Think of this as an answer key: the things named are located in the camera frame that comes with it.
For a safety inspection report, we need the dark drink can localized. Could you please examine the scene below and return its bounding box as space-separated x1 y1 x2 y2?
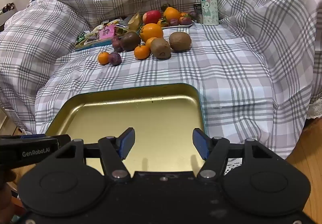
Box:
193 2 203 24

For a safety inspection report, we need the person's left hand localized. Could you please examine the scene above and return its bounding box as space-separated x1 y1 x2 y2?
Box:
0 168 16 224

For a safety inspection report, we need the gold tin snack tray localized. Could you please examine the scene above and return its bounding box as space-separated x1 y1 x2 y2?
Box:
75 16 142 52

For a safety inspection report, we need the dark brown kiwi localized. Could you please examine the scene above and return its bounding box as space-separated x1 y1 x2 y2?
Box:
120 32 141 52

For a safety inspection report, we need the gold foil pouch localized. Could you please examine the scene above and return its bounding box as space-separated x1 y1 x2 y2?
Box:
128 12 142 31

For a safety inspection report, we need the pink snack packet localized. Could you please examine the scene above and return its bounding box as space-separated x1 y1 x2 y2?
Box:
99 25 115 39

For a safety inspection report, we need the large orange with stem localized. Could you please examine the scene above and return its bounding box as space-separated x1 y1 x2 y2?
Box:
139 23 164 43

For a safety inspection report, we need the red apple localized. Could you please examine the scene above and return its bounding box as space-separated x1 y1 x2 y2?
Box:
142 10 162 25

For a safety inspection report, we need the pile of wrapped snacks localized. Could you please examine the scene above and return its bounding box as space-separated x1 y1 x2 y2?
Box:
77 18 131 47

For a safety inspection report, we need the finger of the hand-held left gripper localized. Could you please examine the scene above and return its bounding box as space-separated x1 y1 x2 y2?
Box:
45 134 71 149

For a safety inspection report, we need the large orange with leaves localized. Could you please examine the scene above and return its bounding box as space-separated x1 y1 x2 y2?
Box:
161 4 182 21

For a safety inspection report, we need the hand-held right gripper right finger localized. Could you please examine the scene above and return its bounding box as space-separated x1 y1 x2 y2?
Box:
192 128 273 179

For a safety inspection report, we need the white cat print bottle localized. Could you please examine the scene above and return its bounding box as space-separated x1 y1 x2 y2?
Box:
199 0 220 26

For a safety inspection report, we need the white cabinet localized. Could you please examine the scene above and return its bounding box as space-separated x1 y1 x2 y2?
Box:
0 9 19 27

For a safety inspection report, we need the grey plaid blanket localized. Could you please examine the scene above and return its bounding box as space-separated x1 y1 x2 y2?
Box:
0 0 322 161

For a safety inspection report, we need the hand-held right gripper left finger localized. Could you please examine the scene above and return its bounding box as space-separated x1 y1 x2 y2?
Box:
54 127 136 180

